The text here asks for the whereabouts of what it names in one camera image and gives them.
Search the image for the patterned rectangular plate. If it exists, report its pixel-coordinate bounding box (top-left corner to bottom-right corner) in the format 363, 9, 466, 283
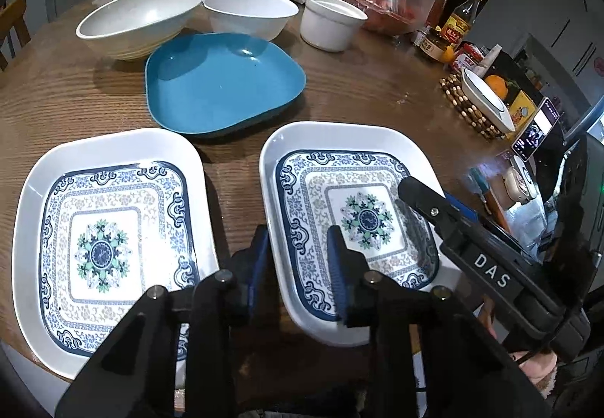
259, 122, 462, 346
11, 129, 219, 379

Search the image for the white oval dish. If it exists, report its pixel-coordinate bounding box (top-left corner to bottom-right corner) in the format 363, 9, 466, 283
461, 68, 515, 134

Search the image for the smartphone with lit screen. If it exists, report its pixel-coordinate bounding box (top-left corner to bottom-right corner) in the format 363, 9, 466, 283
511, 97, 560, 162

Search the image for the red snack packet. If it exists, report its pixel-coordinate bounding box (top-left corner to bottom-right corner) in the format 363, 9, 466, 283
450, 43, 484, 73

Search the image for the wooden bead trivet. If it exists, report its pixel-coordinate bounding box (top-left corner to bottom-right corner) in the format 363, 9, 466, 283
439, 74, 505, 141

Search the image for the white ceramic ramekin pot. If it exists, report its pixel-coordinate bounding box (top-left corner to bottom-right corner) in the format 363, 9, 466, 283
300, 0, 368, 53

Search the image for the large beige bowl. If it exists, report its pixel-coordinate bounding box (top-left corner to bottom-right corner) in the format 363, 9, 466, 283
76, 0, 203, 61

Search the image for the yellow cap sauce bottle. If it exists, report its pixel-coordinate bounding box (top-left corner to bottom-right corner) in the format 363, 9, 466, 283
440, 0, 482, 48

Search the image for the orange fruit by dish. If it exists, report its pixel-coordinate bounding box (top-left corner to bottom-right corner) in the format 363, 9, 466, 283
484, 74, 509, 101

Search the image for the brown sauce jar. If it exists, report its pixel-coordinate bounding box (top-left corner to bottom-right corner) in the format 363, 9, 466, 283
419, 32, 450, 63

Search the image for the wooden chair at left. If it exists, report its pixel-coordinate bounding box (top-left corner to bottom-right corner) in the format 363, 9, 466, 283
0, 0, 31, 59

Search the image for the white ribbed bowl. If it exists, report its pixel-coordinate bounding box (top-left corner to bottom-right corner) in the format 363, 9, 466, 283
203, 0, 299, 41

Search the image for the blue square plate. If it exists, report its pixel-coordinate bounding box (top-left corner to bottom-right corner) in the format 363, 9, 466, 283
144, 34, 306, 137

